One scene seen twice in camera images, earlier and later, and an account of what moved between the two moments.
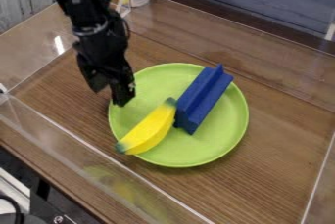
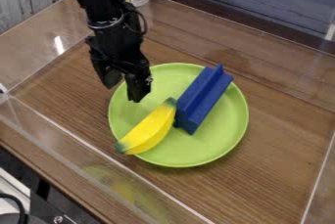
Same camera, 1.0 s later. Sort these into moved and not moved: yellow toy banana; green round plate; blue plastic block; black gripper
Moved: black gripper
Not moved: yellow toy banana; blue plastic block; green round plate
